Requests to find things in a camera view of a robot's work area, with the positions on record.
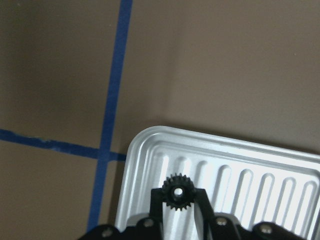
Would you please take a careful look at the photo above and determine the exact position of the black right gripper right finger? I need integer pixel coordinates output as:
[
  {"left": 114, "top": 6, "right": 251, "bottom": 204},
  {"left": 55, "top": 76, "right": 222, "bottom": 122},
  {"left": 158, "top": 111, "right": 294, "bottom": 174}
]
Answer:
[{"left": 194, "top": 188, "right": 215, "bottom": 223}]

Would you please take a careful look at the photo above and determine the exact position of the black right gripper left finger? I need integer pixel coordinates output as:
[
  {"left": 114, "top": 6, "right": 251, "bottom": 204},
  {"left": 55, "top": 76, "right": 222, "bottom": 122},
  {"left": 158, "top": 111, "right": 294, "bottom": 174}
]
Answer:
[{"left": 149, "top": 188, "right": 164, "bottom": 224}]

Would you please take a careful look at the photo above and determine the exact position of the ribbed silver metal tray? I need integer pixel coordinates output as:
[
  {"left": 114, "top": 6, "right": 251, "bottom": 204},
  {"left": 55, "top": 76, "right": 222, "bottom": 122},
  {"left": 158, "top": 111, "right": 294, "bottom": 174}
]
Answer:
[{"left": 115, "top": 126, "right": 320, "bottom": 240}]

